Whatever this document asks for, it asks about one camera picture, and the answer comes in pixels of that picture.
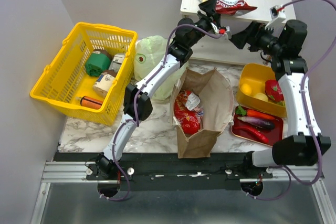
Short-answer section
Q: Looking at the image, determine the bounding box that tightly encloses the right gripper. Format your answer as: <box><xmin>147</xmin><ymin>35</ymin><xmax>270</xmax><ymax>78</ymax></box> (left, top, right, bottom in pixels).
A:
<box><xmin>229</xmin><ymin>20</ymin><xmax>284</xmax><ymax>57</ymax></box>

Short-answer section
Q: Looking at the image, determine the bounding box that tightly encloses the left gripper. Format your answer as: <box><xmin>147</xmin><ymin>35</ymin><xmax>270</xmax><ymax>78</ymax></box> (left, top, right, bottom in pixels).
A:
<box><xmin>187</xmin><ymin>0</ymin><xmax>219</xmax><ymax>48</ymax></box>

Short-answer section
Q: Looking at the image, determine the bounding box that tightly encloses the white chips packet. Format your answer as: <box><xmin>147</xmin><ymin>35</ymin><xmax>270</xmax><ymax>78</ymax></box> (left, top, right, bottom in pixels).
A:
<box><xmin>199</xmin><ymin>0</ymin><xmax>258</xmax><ymax>16</ymax></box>

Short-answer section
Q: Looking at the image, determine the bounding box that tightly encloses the brown paper bag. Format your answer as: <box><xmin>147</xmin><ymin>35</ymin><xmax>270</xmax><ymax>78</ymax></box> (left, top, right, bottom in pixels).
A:
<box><xmin>170</xmin><ymin>69</ymin><xmax>234</xmax><ymax>159</ymax></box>

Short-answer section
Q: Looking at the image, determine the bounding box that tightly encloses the red dragon fruit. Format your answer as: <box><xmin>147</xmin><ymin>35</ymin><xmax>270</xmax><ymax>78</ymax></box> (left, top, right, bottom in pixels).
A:
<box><xmin>265</xmin><ymin>80</ymin><xmax>285</xmax><ymax>105</ymax></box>

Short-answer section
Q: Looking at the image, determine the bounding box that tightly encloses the yellow potato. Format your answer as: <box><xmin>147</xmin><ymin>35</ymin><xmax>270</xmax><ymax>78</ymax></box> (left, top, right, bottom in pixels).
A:
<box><xmin>254</xmin><ymin>92</ymin><xmax>268</xmax><ymax>102</ymax></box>

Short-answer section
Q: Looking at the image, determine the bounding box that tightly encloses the orange carrot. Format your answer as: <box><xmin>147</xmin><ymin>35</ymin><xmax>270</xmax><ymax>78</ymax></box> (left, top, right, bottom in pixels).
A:
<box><xmin>235</xmin><ymin>105</ymin><xmax>276</xmax><ymax>120</ymax></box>

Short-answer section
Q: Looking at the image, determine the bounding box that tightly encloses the green plastic grocery bag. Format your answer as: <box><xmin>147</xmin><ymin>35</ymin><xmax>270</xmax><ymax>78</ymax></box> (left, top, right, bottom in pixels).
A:
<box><xmin>134</xmin><ymin>35</ymin><xmax>188</xmax><ymax>100</ymax></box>

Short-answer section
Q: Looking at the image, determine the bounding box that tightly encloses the purple eggplant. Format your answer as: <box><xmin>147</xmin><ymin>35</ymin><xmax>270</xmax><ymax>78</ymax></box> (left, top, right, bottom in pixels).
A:
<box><xmin>237</xmin><ymin>116</ymin><xmax>275</xmax><ymax>130</ymax></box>

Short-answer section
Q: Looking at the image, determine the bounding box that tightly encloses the red chili pepper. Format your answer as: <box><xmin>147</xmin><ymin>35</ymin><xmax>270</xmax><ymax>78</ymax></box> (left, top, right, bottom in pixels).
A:
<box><xmin>232</xmin><ymin>126</ymin><xmax>269</xmax><ymax>144</ymax></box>

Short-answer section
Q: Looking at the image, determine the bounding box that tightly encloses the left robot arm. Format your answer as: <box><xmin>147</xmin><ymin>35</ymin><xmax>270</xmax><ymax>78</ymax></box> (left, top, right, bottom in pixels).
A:
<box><xmin>95</xmin><ymin>0</ymin><xmax>226</xmax><ymax>179</ymax></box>

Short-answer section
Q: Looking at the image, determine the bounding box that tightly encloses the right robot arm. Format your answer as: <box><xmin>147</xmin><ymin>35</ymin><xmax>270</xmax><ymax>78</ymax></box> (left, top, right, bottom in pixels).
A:
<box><xmin>230</xmin><ymin>19</ymin><xmax>331</xmax><ymax>178</ymax></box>

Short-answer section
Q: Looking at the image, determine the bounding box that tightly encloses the white two-tier shelf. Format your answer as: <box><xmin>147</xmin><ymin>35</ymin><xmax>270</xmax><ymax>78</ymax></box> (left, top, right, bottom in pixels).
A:
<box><xmin>180</xmin><ymin>0</ymin><xmax>292</xmax><ymax>65</ymax></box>

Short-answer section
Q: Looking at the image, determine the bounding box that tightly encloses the yellow plastic tub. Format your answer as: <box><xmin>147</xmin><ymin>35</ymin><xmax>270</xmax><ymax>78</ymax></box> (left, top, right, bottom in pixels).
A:
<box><xmin>236</xmin><ymin>63</ymin><xmax>287</xmax><ymax>118</ymax></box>

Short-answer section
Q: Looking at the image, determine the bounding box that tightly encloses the red snack packet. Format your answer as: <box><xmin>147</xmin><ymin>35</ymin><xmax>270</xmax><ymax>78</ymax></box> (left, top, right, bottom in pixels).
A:
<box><xmin>174</xmin><ymin>90</ymin><xmax>204</xmax><ymax>135</ymax></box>

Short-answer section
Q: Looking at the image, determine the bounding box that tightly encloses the red lacquer tray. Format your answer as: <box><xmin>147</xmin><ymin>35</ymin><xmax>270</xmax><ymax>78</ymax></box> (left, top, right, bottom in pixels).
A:
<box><xmin>231</xmin><ymin>106</ymin><xmax>284</xmax><ymax>147</ymax></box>

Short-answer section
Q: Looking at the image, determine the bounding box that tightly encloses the white small carton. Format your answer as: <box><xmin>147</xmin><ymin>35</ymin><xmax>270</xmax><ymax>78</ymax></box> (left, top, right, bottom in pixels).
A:
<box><xmin>109</xmin><ymin>54</ymin><xmax>125</xmax><ymax>72</ymax></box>

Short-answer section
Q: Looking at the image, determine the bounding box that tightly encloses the yellow plastic shopping basket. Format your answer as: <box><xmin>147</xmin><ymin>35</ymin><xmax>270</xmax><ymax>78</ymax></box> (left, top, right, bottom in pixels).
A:
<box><xmin>30</xmin><ymin>22</ymin><xmax>138</xmax><ymax>126</ymax></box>

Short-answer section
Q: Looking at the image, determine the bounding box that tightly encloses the orange bottle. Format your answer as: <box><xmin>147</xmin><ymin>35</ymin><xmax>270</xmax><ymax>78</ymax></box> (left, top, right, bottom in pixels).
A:
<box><xmin>76</xmin><ymin>96</ymin><xmax>103</xmax><ymax>110</ymax></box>

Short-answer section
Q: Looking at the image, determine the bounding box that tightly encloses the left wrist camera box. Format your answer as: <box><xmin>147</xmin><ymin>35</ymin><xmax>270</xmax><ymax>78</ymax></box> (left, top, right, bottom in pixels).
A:
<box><xmin>219</xmin><ymin>26</ymin><xmax>232</xmax><ymax>40</ymax></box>

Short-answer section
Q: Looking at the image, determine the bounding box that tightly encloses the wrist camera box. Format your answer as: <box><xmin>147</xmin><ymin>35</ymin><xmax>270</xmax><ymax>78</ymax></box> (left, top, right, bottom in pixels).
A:
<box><xmin>265</xmin><ymin>5</ymin><xmax>286</xmax><ymax>31</ymax></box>
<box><xmin>219</xmin><ymin>26</ymin><xmax>232</xmax><ymax>40</ymax></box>

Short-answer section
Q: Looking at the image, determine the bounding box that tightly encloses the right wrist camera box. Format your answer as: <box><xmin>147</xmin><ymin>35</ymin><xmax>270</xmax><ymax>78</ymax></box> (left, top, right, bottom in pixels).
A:
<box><xmin>265</xmin><ymin>5</ymin><xmax>286</xmax><ymax>31</ymax></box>

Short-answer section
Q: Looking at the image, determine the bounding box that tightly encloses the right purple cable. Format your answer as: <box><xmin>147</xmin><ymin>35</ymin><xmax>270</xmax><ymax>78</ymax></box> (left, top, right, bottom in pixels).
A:
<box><xmin>245</xmin><ymin>0</ymin><xmax>336</xmax><ymax>200</ymax></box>

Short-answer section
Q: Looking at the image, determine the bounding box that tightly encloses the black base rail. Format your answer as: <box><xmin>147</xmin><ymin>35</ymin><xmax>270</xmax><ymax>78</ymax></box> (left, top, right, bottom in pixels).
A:
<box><xmin>86</xmin><ymin>152</ymin><xmax>289</xmax><ymax>192</ymax></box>

